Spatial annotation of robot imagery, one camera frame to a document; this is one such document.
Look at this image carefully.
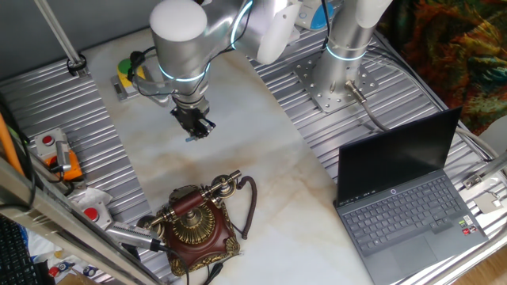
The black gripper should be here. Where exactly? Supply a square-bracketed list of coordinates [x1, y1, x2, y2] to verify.
[170, 103, 217, 140]

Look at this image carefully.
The brown gold rotary phone base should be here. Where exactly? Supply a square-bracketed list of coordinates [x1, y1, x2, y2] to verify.
[160, 184, 242, 277]

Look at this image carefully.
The brown gold phone handset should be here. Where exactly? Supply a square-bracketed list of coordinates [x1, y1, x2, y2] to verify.
[136, 169, 243, 238]

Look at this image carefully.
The green button yellow box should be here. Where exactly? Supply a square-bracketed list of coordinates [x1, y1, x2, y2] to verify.
[116, 58, 147, 89]

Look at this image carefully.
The silver robot mounting plate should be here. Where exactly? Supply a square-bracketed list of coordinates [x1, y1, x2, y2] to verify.
[292, 51, 379, 115]

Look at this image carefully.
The white crumpled tissue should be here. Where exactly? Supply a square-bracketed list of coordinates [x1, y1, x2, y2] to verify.
[71, 187, 114, 211]

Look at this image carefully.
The orange emergency stop box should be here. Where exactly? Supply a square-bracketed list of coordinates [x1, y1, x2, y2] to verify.
[44, 149, 83, 181]

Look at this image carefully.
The white box red button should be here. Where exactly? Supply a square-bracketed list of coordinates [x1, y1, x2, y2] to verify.
[81, 200, 114, 230]

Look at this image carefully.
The black pole clamp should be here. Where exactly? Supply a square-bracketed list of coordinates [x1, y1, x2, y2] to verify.
[66, 53, 88, 78]

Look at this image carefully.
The grey box red button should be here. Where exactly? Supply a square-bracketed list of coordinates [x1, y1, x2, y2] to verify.
[33, 127, 69, 159]

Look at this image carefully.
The blue white round device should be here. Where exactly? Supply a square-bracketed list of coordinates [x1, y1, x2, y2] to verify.
[296, 0, 336, 31]

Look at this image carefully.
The silver metal pole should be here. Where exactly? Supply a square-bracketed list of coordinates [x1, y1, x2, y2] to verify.
[33, 0, 86, 76]

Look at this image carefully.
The orange pole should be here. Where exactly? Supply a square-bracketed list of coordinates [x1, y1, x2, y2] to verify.
[0, 112, 25, 177]

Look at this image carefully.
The dark grey laptop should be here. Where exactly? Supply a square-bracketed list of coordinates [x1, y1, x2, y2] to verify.
[334, 105, 489, 285]

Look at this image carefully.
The black keyboard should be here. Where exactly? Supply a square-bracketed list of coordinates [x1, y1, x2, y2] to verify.
[0, 215, 44, 285]

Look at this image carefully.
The colourful patterned cloth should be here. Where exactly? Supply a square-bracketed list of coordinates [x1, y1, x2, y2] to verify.
[375, 0, 507, 135]

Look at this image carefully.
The small square metal plate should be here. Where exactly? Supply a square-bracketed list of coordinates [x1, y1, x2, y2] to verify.
[473, 192, 504, 215]

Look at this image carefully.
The white chair back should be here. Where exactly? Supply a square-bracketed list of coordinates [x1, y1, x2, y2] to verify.
[477, 114, 507, 158]

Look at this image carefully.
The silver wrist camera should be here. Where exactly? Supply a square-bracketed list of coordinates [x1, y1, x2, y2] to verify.
[134, 77, 175, 107]

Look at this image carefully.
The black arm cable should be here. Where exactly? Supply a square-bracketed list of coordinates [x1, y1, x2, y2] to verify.
[126, 0, 254, 99]

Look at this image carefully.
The ribbed silver camera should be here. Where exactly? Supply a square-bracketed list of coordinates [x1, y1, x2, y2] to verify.
[105, 221, 163, 253]

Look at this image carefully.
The small silver camera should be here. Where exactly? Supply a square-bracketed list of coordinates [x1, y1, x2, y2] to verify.
[55, 140, 73, 173]

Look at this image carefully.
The black phone line cable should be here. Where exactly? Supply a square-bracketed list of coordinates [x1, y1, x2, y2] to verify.
[201, 260, 225, 285]

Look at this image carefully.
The black base cable bundle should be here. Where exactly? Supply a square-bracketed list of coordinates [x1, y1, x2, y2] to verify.
[321, 0, 333, 52]

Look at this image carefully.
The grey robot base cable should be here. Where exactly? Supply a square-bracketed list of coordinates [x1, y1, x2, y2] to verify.
[344, 80, 391, 132]

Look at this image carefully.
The aluminium frame bar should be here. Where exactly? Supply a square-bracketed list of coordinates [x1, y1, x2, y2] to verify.
[0, 158, 163, 285]

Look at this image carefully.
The grey cable bundle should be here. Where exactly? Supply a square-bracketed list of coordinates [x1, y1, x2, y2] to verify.
[364, 47, 504, 159]

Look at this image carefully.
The silver metal bracket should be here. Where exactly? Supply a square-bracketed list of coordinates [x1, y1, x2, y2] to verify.
[462, 152, 507, 190]

